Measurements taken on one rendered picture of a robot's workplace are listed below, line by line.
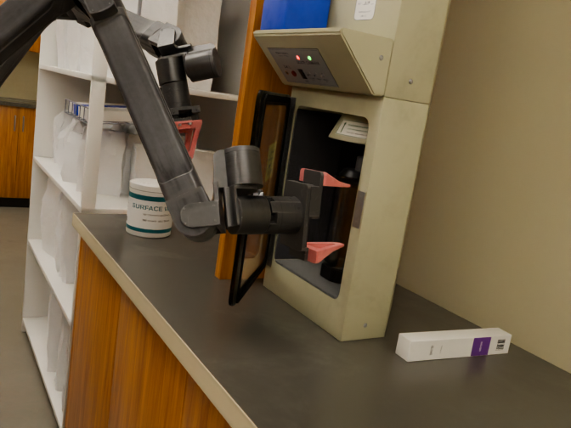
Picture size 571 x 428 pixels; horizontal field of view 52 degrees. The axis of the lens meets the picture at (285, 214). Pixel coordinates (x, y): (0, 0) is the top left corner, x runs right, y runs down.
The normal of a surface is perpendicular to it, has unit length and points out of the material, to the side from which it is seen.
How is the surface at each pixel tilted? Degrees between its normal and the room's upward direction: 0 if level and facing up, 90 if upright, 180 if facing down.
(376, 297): 90
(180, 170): 56
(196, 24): 89
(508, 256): 90
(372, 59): 90
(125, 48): 67
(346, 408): 0
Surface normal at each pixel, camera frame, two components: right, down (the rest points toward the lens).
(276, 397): 0.15, -0.97
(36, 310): 0.51, 0.24
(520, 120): -0.85, -0.03
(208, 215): 0.00, -0.18
